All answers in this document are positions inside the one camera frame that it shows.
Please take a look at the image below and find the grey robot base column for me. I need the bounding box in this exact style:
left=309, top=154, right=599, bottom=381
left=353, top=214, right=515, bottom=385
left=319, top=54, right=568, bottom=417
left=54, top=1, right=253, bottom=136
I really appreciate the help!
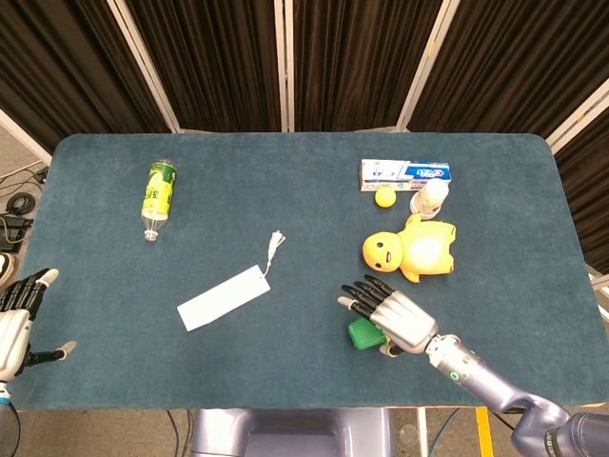
left=189, top=407, right=396, bottom=457

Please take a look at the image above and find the coiled black cable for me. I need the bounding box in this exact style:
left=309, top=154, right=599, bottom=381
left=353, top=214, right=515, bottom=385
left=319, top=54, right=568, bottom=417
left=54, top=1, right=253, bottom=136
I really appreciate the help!
left=7, top=193, right=35, bottom=215

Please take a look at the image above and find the plastic bottle green yellow label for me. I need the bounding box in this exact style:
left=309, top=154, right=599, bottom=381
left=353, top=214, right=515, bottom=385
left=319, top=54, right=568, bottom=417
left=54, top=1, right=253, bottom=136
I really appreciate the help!
left=140, top=159, right=179, bottom=243

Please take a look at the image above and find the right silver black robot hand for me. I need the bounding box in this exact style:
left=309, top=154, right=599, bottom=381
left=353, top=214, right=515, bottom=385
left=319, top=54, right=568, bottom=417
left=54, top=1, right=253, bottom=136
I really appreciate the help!
left=337, top=274, right=439, bottom=358

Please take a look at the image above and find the dark curtain screen panel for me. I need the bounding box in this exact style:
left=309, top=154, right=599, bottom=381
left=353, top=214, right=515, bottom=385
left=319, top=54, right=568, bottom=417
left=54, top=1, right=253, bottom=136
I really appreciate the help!
left=545, top=80, right=609, bottom=275
left=108, top=0, right=292, bottom=134
left=0, top=0, right=180, bottom=156
left=397, top=0, right=609, bottom=142
left=285, top=0, right=461, bottom=133

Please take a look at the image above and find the blue cable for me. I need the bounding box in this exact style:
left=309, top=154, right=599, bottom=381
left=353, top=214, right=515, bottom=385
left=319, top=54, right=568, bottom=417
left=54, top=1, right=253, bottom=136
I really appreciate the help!
left=436, top=407, right=463, bottom=457

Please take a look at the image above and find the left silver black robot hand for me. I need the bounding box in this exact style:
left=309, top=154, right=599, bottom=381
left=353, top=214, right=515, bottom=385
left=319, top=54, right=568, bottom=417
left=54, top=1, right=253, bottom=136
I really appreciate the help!
left=0, top=268, right=77, bottom=382

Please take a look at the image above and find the green block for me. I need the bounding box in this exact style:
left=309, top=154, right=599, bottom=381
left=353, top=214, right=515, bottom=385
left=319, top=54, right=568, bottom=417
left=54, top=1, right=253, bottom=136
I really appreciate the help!
left=347, top=317, right=392, bottom=351

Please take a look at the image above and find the thin black cable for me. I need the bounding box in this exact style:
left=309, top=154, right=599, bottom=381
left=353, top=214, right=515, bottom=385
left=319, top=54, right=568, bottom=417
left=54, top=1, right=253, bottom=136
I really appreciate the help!
left=0, top=404, right=23, bottom=457

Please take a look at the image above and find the yellow plush toy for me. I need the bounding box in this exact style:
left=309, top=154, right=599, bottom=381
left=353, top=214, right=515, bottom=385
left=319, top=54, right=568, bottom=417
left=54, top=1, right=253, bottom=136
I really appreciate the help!
left=362, top=213, right=458, bottom=285

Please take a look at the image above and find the black power adapter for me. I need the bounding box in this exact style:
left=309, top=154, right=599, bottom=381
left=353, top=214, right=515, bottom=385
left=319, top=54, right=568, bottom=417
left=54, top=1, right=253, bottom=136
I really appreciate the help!
left=0, top=213, right=34, bottom=252

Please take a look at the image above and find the white bookmark with tassel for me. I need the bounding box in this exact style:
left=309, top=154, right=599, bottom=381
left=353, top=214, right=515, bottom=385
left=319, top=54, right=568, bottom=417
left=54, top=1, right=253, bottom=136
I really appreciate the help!
left=176, top=229, right=288, bottom=333

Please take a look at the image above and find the white blue toothpaste box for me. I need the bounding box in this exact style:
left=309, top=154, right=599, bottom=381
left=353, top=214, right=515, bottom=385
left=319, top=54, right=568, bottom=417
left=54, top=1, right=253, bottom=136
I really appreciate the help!
left=359, top=159, right=454, bottom=193

